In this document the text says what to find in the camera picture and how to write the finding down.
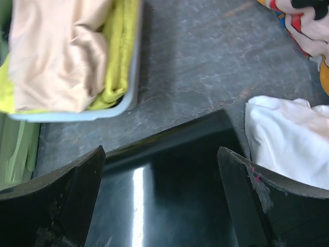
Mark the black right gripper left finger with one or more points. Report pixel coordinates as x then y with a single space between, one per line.
54 209

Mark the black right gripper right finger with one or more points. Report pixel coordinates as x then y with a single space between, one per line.
269 209

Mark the green hard-shell suitcase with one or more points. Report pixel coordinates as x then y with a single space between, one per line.
19 139

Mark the black box with pink ends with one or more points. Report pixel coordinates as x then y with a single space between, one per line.
166 189

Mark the white perforated plastic basket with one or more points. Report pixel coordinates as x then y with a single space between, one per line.
127 102

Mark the beige pink garment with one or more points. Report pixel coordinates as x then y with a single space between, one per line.
58 56

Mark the yellow shorts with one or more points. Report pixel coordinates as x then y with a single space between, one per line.
119 30

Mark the white crumpled cloth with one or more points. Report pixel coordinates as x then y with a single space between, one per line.
289 137

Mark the orange cartoon mouse cloth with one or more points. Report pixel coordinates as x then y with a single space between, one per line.
307 23

